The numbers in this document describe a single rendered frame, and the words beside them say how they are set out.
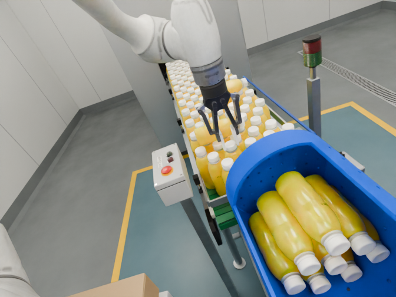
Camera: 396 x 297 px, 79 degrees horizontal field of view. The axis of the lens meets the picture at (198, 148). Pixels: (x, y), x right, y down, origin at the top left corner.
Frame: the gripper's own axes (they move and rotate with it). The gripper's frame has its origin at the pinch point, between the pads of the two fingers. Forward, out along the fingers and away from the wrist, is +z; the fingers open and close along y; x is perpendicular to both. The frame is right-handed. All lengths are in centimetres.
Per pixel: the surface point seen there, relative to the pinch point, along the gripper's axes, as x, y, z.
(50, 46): 429, -187, -23
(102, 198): 143, -128, 112
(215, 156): -1.0, -6.1, 4.3
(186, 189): -6.8, -18.8, 8.0
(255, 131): 4.1, 10.5, 4.3
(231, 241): 19, -13, 82
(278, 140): -24.1, 6.6, -11.2
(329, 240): -43.7, 4.8, -2.7
